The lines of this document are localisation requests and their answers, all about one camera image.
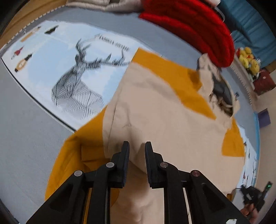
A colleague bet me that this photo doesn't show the beige and mustard hooded jacket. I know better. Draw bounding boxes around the beige and mustard hooded jacket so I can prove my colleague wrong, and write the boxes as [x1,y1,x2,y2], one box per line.
[45,49,245,223]

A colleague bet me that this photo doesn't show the person right hand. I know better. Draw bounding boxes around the person right hand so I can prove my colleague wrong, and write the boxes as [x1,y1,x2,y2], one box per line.
[240,204,258,223]

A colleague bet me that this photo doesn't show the purple bag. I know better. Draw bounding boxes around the purple bag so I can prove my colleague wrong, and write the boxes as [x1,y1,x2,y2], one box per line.
[258,108,271,128]

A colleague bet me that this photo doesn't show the dark red cushion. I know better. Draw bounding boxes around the dark red cushion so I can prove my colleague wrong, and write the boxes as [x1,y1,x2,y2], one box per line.
[253,69,275,96]

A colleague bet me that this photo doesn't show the grey bed sheet with print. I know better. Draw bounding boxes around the grey bed sheet with print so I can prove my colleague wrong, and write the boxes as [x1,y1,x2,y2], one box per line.
[0,6,262,224]

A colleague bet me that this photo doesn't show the yellow plush toys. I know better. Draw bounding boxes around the yellow plush toys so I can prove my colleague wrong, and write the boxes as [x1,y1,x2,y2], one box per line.
[236,47,260,77]

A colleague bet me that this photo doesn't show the blue curtain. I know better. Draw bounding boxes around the blue curtain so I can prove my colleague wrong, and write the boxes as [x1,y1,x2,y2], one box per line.
[221,1,275,67]

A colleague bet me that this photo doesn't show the red folded quilt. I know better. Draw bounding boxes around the red folded quilt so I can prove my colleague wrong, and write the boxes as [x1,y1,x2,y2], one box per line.
[139,0,235,68]

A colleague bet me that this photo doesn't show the wooden bed headboard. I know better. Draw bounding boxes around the wooden bed headboard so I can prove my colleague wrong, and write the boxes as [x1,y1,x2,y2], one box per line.
[1,0,66,48]

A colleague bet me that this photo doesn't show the cream folded blanket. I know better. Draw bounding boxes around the cream folded blanket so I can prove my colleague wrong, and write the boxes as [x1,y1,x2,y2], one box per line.
[66,0,142,13]

